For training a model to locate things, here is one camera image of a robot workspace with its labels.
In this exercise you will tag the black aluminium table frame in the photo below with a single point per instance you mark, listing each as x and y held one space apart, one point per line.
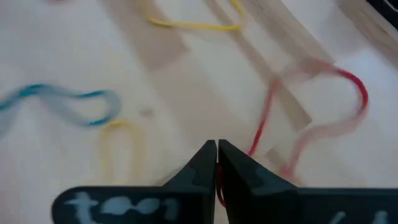
385 9

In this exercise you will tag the red rubber band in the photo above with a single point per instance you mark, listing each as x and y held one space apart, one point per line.
360 90

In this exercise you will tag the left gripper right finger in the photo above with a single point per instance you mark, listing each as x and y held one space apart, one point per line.
280 205

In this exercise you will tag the blue rubber band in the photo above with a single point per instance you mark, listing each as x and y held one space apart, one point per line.
34 88

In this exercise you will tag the yellow rubber band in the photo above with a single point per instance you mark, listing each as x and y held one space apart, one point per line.
119 123
199 26

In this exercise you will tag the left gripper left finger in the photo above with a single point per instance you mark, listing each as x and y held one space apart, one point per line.
155 205

